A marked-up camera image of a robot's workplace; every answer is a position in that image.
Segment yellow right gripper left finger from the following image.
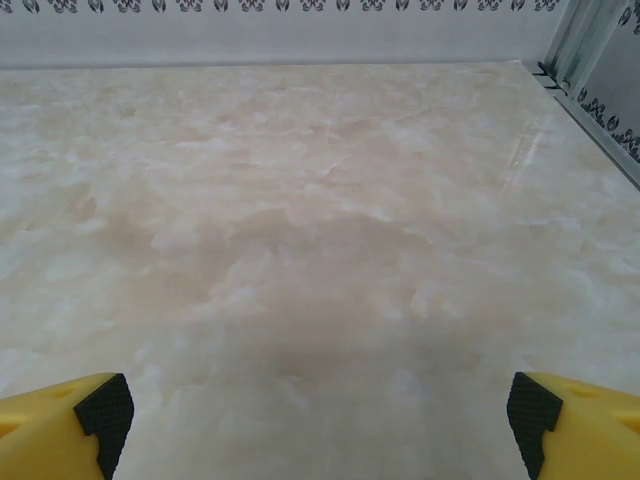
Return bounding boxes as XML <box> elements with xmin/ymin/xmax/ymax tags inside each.
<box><xmin>0</xmin><ymin>372</ymin><xmax>135</xmax><ymax>480</ymax></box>

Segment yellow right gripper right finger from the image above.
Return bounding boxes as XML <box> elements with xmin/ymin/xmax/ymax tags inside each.
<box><xmin>506</xmin><ymin>371</ymin><xmax>640</xmax><ymax>480</ymax></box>

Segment aluminium table edge rail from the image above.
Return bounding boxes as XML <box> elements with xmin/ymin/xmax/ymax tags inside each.
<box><xmin>519</xmin><ymin>59</ymin><xmax>640</xmax><ymax>191</ymax></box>

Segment aluminium frame post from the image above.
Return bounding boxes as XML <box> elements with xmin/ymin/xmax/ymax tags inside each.
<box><xmin>542</xmin><ymin>0</ymin><xmax>640</xmax><ymax>96</ymax></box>

